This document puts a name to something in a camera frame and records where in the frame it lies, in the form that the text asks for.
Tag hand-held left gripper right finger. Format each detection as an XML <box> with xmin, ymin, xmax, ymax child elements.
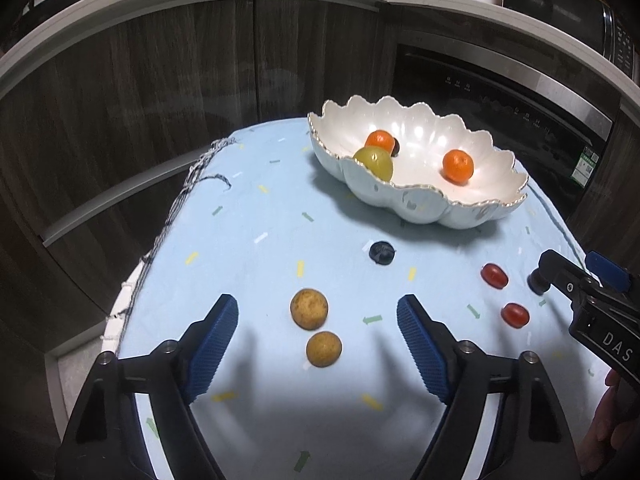
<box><xmin>396</xmin><ymin>294</ymin><xmax>583</xmax><ymax>480</ymax></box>

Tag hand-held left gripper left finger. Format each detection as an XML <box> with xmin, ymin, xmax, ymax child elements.
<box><xmin>54</xmin><ymin>294</ymin><xmax>240</xmax><ymax>480</ymax></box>

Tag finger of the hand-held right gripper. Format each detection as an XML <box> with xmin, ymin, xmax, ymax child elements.
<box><xmin>538</xmin><ymin>250</ymin><xmax>601</xmax><ymax>307</ymax></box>
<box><xmin>585</xmin><ymin>251</ymin><xmax>631</xmax><ymax>291</ymax></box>

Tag small brown longan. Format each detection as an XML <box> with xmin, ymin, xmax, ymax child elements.
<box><xmin>305</xmin><ymin>331</ymin><xmax>344</xmax><ymax>369</ymax></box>

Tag large brown longan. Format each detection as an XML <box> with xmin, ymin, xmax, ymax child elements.
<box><xmin>290</xmin><ymin>288</ymin><xmax>329</xmax><ymax>331</ymax></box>

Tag orange mandarin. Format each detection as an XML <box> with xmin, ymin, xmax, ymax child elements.
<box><xmin>365</xmin><ymin>130</ymin><xmax>395</xmax><ymax>151</ymax></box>
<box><xmin>442</xmin><ymin>149</ymin><xmax>475</xmax><ymax>184</ymax></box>

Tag round green fruit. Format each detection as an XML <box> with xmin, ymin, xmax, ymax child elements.
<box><xmin>353</xmin><ymin>146</ymin><xmax>394</xmax><ymax>181</ymax></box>

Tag white scalloped bowl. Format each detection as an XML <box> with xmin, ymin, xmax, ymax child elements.
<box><xmin>307</xmin><ymin>94</ymin><xmax>530</xmax><ymax>230</ymax></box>

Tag person's right hand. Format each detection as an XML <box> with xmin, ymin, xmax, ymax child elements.
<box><xmin>580</xmin><ymin>369</ymin><xmax>640</xmax><ymax>477</ymax></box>

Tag red cherry tomato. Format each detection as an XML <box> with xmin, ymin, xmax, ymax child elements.
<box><xmin>500</xmin><ymin>302</ymin><xmax>531</xmax><ymax>327</ymax></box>
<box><xmin>480</xmin><ymin>263</ymin><xmax>509</xmax><ymax>289</ymax></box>

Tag light blue patterned tablecloth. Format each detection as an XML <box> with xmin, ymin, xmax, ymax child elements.
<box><xmin>116</xmin><ymin>117</ymin><xmax>623</xmax><ymax>480</ymax></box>

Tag built-in oven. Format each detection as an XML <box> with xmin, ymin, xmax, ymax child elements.
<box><xmin>391</xmin><ymin>42</ymin><xmax>617</xmax><ymax>196</ymax></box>

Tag dark wood kitchen cabinets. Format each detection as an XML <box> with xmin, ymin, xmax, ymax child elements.
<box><xmin>0</xmin><ymin>0</ymin><xmax>640</xmax><ymax>480</ymax></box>

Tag black microwave oven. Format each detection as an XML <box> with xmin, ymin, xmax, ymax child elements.
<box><xmin>501</xmin><ymin>0</ymin><xmax>640</xmax><ymax>78</ymax></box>

